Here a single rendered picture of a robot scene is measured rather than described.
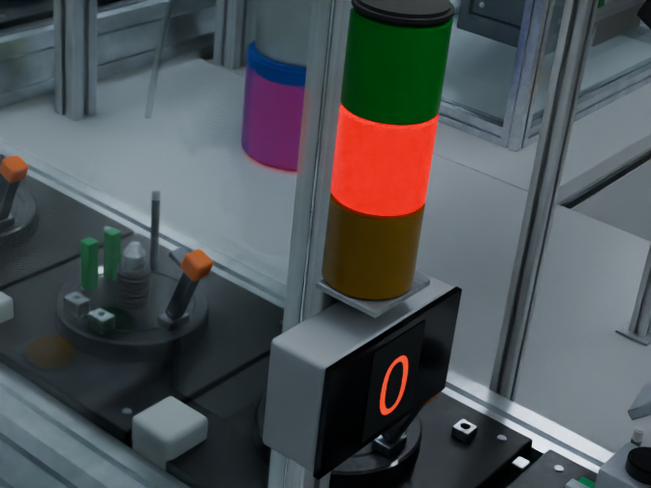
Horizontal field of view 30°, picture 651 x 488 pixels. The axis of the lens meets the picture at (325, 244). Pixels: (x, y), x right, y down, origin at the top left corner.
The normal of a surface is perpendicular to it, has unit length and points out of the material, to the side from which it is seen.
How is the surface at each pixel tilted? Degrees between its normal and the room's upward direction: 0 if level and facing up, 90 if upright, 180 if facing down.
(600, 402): 0
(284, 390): 90
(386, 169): 90
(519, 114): 90
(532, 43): 90
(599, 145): 0
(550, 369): 0
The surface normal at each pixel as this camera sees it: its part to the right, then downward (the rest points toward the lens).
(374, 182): -0.19, 0.46
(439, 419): 0.10, -0.87
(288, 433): -0.63, 0.32
